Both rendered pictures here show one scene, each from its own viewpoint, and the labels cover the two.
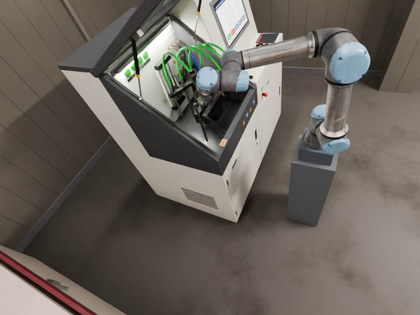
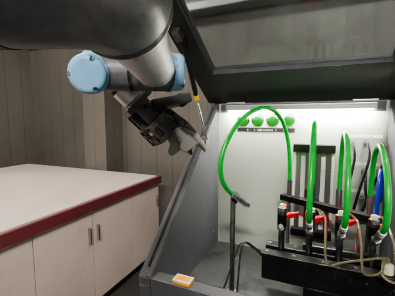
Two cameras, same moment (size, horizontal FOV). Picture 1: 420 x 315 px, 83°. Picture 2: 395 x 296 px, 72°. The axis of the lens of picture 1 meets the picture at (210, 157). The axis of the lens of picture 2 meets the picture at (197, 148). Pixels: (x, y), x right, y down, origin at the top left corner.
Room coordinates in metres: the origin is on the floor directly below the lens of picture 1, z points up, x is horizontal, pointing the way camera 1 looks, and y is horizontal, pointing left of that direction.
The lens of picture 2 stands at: (0.81, -0.77, 1.38)
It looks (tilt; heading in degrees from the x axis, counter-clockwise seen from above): 6 degrees down; 74
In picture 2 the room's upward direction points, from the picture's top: straight up
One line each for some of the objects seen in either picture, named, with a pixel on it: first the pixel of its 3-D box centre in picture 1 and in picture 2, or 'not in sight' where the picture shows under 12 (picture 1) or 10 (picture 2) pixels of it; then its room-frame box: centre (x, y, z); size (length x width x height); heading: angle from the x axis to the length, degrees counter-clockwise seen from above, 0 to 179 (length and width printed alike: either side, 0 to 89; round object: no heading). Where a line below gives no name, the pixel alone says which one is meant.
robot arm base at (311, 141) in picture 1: (319, 134); not in sight; (0.79, -0.62, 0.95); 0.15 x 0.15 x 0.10
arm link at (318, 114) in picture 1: (323, 119); not in sight; (0.78, -0.62, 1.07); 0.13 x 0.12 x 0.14; 167
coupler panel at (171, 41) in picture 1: (177, 58); (362, 170); (1.63, -0.01, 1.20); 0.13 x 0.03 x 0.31; 140
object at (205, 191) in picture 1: (215, 160); not in sight; (1.30, -0.04, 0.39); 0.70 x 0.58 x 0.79; 140
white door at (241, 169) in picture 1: (245, 165); not in sight; (1.12, -0.25, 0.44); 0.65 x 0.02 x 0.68; 140
